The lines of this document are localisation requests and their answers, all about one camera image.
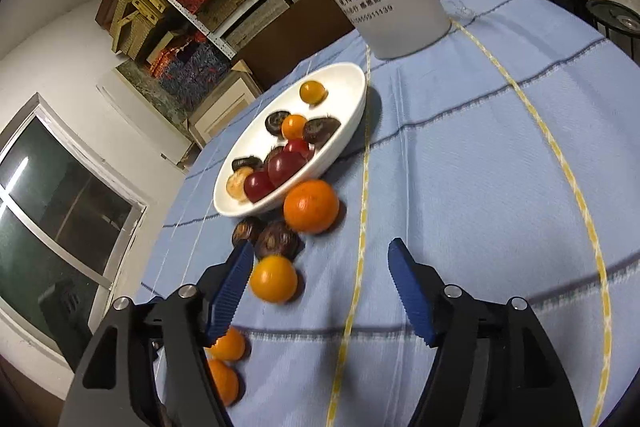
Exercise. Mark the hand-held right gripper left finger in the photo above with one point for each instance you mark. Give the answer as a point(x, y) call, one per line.
point(227, 297)

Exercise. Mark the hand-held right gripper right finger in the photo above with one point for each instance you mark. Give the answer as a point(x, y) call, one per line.
point(412, 292)

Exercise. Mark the large orange tangerine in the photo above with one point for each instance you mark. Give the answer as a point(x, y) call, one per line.
point(223, 379)

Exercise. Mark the pale yellow round fruit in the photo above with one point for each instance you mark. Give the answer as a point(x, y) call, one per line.
point(234, 186)

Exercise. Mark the dark red plum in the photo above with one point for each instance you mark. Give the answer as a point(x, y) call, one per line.
point(285, 168)
point(258, 186)

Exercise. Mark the small red tomato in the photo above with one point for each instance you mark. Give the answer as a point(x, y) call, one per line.
point(298, 147)

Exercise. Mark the large dark water chestnut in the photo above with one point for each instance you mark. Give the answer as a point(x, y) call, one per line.
point(322, 129)

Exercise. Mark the white oval plate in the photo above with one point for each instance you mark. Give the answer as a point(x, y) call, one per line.
point(345, 92)

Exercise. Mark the orange kumquat with dark spot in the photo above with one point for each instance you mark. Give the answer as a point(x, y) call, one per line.
point(313, 92)

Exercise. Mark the medium orange tangerine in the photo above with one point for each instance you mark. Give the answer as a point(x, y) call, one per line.
point(311, 206)

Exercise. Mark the blue checked tablecloth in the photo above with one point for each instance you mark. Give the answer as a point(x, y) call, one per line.
point(475, 157)

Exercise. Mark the cream framed panel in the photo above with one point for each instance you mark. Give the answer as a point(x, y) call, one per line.
point(225, 107)

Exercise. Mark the marble pattern slab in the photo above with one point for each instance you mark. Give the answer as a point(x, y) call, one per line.
point(150, 92)

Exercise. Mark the dark brown board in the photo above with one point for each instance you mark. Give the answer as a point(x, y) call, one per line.
point(300, 42)

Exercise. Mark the stack of woven gift boxes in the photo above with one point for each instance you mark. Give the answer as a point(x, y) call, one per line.
point(145, 27)

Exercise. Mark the round black stand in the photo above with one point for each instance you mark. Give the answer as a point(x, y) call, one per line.
point(617, 19)

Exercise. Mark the window with white frame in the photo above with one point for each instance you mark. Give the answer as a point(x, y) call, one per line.
point(50, 217)

